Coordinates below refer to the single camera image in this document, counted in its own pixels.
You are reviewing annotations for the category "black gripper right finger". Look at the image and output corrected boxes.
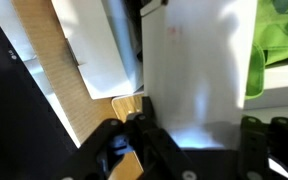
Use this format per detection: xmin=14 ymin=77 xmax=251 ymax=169
xmin=240 ymin=116 xmax=268 ymax=157

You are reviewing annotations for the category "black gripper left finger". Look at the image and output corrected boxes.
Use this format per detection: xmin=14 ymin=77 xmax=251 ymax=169
xmin=142 ymin=96 xmax=156 ymax=128

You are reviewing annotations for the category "grey white box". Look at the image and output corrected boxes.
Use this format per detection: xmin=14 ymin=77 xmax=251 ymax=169
xmin=141 ymin=0 xmax=257 ymax=149

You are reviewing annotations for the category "plain white box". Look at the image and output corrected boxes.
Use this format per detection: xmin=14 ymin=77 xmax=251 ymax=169
xmin=51 ymin=0 xmax=143 ymax=99

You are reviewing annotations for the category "white cardboard storage box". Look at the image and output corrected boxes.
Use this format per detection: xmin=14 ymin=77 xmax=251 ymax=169
xmin=10 ymin=0 xmax=145 ymax=180

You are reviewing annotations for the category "green fabric bag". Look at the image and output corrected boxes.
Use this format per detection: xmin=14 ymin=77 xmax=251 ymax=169
xmin=245 ymin=0 xmax=288 ymax=100

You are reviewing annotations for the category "black computer monitor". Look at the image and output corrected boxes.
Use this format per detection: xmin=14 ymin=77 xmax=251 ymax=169
xmin=0 ymin=26 xmax=76 ymax=180

